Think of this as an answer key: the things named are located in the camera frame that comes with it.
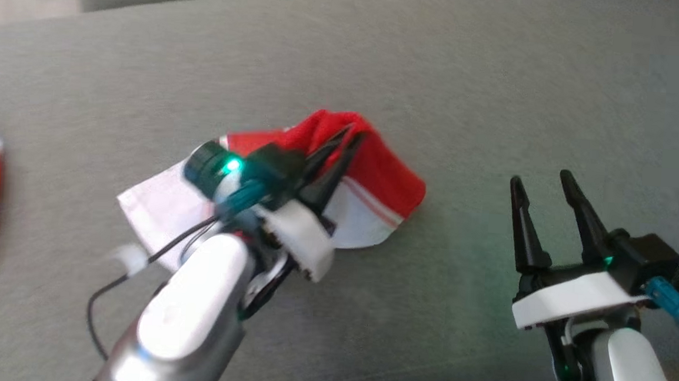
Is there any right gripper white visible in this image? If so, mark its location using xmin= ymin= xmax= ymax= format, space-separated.
xmin=501 ymin=166 xmax=660 ymax=339

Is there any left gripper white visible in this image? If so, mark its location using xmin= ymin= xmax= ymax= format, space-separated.
xmin=250 ymin=121 xmax=370 ymax=286

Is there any red Bulls basketball jersey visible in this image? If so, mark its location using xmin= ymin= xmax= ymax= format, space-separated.
xmin=112 ymin=97 xmax=431 ymax=288

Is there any grey sofa seat cushion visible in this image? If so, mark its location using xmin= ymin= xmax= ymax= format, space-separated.
xmin=0 ymin=0 xmax=679 ymax=381

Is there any white cable tie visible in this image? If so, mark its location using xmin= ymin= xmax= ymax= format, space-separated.
xmin=108 ymin=242 xmax=150 ymax=279

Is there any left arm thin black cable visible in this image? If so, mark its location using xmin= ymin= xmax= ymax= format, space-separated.
xmin=84 ymin=210 xmax=222 ymax=367

